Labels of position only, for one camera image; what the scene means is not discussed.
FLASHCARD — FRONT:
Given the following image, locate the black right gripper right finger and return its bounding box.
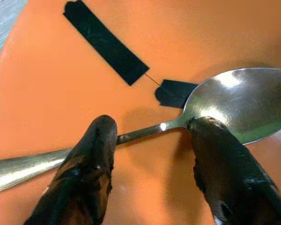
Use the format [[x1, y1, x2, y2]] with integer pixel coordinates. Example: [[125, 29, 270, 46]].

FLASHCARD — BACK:
[[186, 116, 281, 225]]

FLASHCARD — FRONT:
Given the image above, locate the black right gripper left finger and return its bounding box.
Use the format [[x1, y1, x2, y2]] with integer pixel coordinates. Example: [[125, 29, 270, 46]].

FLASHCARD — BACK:
[[24, 114, 118, 225]]

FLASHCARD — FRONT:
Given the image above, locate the silver metal spoon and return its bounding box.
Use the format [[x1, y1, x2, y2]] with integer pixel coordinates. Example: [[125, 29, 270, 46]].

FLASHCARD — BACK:
[[0, 67, 281, 195]]

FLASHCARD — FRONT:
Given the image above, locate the short black tape piece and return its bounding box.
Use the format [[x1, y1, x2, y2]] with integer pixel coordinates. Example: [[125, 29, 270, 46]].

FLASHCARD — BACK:
[[154, 79, 199, 110]]

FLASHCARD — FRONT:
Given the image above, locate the long black tape strip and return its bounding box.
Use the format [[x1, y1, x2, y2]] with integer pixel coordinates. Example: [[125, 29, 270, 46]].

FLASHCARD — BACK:
[[62, 0, 150, 86]]

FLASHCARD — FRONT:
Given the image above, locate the orange tray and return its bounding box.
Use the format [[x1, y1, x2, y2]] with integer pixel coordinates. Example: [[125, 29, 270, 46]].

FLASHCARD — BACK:
[[0, 0, 281, 225]]

